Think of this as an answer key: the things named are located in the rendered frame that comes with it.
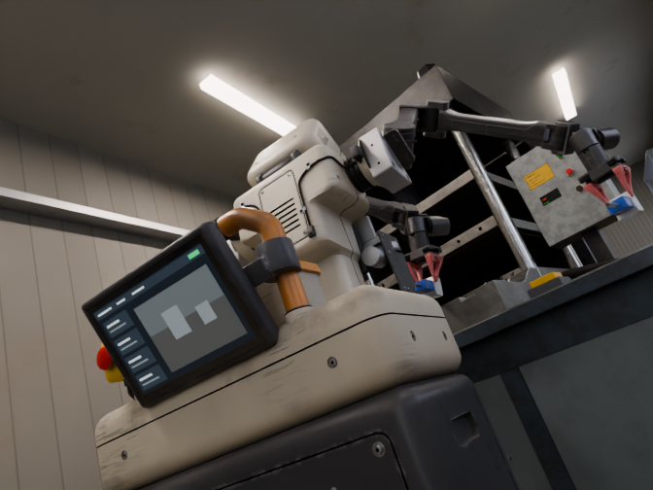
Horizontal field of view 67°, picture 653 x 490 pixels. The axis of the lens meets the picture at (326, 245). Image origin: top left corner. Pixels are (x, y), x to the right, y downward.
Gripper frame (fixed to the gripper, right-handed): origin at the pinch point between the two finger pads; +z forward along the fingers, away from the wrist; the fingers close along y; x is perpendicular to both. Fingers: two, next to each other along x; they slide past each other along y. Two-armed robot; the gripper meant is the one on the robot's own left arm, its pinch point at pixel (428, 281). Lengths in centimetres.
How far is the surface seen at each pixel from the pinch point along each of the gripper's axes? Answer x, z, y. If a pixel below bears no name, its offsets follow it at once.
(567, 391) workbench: -2.2, 35.1, -28.5
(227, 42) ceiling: -40, -225, 141
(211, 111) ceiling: -68, -220, 205
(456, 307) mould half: 0.2, 9.7, -7.2
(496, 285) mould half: -0.2, 7.2, -19.5
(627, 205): -6, -3, -52
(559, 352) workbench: -1.0, 26.6, -29.7
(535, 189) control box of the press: -79, -48, -12
